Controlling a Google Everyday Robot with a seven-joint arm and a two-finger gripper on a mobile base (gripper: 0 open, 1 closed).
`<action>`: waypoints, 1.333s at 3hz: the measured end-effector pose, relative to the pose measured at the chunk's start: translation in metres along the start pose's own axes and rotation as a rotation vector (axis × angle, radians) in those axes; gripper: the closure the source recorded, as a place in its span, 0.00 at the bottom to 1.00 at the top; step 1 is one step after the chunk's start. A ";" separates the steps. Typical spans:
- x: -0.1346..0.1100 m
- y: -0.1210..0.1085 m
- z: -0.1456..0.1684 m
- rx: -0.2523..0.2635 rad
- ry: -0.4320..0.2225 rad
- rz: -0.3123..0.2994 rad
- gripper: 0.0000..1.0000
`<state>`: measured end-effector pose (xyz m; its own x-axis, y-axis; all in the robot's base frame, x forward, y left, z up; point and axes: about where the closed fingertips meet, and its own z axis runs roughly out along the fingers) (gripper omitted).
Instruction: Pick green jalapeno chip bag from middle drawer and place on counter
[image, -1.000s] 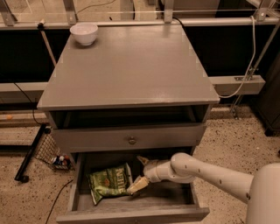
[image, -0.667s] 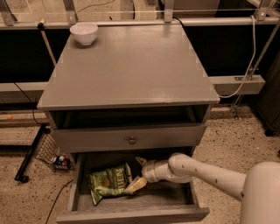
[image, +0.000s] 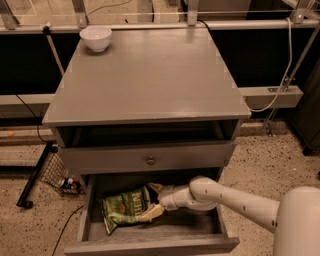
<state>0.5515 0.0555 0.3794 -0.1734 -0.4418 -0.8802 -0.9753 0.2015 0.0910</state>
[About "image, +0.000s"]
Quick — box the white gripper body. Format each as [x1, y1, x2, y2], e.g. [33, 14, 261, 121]
[158, 185, 187, 211]

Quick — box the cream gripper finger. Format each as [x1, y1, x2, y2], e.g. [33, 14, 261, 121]
[137, 204, 164, 223]
[147, 183, 164, 194]

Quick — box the green jalapeno chip bag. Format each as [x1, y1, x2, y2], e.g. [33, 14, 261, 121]
[99, 186, 151, 235]

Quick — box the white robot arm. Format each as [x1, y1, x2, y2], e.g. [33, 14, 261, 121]
[138, 176, 320, 256]

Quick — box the brass drawer knob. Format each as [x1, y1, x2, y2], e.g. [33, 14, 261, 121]
[147, 156, 156, 165]

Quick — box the open grey middle drawer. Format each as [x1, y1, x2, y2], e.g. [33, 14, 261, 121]
[64, 167, 239, 256]

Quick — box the closed grey top drawer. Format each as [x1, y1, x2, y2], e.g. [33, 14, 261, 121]
[59, 141, 235, 175]

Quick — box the grey wooden drawer cabinet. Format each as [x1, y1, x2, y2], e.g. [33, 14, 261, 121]
[42, 27, 252, 256]

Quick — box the small colourful can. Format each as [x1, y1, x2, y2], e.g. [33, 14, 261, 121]
[59, 178, 80, 193]

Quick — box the black metal bar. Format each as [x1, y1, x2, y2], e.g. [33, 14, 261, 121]
[16, 142, 53, 209]

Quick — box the white ceramic bowl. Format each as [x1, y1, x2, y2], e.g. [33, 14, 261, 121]
[80, 25, 112, 52]

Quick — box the black floor cable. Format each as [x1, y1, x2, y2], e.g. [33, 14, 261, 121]
[50, 204, 85, 256]

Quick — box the wire mesh basket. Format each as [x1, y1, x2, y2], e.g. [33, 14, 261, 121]
[40, 153, 82, 195]

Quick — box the black wall cable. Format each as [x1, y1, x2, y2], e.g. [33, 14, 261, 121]
[14, 94, 49, 144]

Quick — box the white cable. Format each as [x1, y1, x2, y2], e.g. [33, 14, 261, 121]
[248, 17, 293, 113]

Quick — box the metal railing frame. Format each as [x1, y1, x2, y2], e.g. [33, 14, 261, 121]
[0, 0, 320, 33]

